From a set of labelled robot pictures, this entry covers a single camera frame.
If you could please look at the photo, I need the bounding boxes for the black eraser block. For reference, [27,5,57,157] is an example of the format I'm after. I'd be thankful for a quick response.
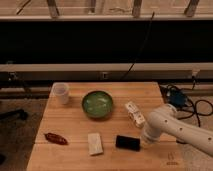
[116,135,140,151]

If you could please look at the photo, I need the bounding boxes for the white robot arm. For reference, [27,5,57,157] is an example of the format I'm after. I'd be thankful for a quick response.
[141,104,213,157]

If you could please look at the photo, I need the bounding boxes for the green bowl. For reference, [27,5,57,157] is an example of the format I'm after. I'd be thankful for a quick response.
[81,91,114,119]

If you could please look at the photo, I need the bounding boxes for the white patterned box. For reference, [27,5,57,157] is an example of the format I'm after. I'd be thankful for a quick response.
[125,101,145,128]

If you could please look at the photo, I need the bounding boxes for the translucent plastic cup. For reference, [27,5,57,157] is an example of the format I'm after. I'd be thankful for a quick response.
[53,83,69,105]

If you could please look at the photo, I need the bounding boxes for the white folded cloth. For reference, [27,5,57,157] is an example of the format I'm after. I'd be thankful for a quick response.
[88,133,103,156]

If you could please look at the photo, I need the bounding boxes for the blue power adapter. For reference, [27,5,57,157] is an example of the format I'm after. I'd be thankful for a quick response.
[168,91,186,106]

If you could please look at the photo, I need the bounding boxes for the red chili pepper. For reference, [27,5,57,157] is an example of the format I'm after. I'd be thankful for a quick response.
[45,133,68,145]

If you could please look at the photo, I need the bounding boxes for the black chair base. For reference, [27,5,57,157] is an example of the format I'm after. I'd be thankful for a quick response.
[0,109,28,120]

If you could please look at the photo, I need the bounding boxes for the thin black hanging cable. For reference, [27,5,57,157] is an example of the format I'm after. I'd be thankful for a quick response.
[119,11,156,82]

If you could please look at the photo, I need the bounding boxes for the black cable bundle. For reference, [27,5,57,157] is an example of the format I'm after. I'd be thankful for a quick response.
[159,83,213,145]

